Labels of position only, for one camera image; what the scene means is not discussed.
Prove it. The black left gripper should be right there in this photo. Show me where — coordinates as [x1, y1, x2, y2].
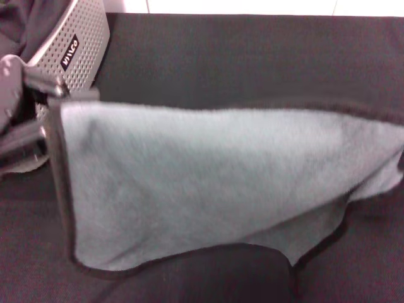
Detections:
[0, 57, 71, 172]

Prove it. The grey towel with black trim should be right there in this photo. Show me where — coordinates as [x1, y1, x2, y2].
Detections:
[46, 97, 404, 282]

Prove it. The grey perforated storage box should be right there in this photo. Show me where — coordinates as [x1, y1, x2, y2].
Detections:
[0, 0, 112, 174]

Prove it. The dark cloth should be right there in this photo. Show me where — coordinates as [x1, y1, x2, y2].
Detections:
[0, 0, 76, 62]

